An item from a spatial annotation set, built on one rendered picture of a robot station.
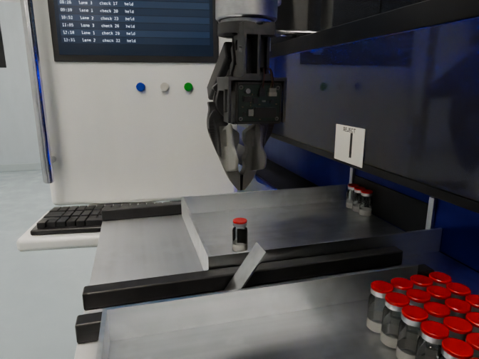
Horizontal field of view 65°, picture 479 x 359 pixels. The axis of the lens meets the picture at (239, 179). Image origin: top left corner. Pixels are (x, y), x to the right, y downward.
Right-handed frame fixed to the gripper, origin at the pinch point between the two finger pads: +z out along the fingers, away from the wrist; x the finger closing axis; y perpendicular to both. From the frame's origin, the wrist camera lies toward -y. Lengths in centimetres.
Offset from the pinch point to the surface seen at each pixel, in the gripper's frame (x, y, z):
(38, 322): -63, -131, 100
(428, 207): 27.4, 6.0, 4.3
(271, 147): 28, -61, 6
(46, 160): -34, -49, 6
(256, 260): -1.7, 13.5, 5.7
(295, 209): 15.2, -13.9, 10.2
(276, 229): 8.1, -5.2, 10.3
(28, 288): -75, -167, 101
